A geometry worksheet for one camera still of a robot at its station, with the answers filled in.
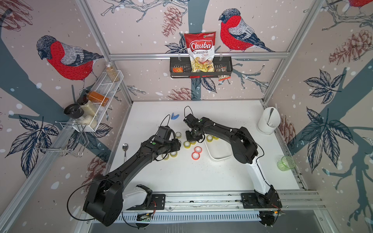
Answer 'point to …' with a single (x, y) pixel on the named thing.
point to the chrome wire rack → (68, 138)
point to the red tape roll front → (195, 156)
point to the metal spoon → (125, 148)
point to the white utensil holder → (268, 120)
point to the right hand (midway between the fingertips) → (188, 139)
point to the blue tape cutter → (174, 117)
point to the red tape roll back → (198, 149)
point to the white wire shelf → (94, 112)
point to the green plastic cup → (285, 163)
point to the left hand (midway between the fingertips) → (180, 142)
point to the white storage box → (219, 149)
